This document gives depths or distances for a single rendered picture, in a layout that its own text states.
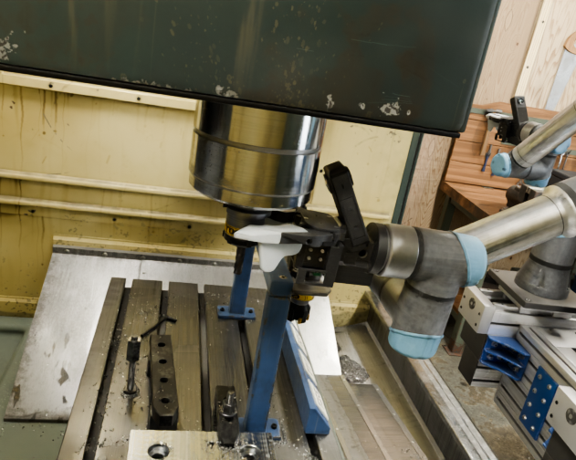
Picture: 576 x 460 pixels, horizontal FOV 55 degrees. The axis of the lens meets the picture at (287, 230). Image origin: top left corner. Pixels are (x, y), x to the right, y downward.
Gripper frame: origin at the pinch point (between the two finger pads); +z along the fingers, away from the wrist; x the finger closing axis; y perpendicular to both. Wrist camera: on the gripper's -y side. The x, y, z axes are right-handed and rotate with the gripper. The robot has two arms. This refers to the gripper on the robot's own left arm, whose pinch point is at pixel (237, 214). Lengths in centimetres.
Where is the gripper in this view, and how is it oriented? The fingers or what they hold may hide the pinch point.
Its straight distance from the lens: 71.1
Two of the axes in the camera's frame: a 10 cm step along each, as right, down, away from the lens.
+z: -9.7, -1.3, -2.2
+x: -1.6, -3.7, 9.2
